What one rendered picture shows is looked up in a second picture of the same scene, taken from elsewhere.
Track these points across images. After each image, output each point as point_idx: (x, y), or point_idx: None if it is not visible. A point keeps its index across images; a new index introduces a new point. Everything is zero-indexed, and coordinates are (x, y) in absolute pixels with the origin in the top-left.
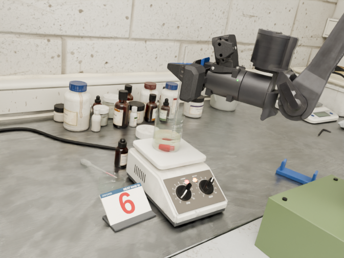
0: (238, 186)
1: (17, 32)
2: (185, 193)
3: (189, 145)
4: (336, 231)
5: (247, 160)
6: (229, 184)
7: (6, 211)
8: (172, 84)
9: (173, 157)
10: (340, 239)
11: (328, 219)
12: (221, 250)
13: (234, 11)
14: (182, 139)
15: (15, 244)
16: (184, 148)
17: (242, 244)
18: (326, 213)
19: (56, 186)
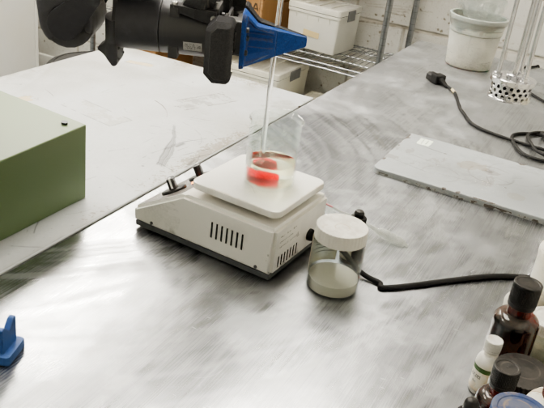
0: (120, 277)
1: None
2: (196, 163)
3: (235, 196)
4: (10, 100)
5: (106, 367)
6: (140, 277)
7: (372, 175)
8: (512, 407)
9: (241, 167)
10: (10, 95)
11: (12, 110)
12: (127, 186)
13: None
14: (257, 205)
15: (321, 157)
16: (239, 187)
17: (101, 195)
18: (10, 115)
19: (373, 206)
